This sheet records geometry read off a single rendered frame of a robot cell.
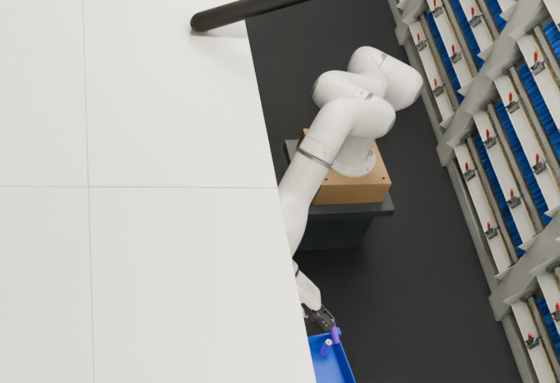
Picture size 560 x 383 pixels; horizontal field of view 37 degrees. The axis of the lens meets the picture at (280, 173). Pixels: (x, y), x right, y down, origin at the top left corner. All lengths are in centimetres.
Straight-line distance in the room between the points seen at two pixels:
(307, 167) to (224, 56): 98
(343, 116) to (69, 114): 114
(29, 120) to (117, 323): 26
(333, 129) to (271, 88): 149
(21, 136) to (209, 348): 30
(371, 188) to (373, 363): 57
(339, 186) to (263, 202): 181
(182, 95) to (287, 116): 241
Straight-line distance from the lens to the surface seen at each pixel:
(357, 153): 270
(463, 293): 311
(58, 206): 86
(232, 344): 79
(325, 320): 212
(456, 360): 296
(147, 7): 107
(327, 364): 231
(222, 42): 104
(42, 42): 101
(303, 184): 199
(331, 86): 214
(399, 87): 249
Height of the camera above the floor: 240
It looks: 49 degrees down
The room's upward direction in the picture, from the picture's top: 20 degrees clockwise
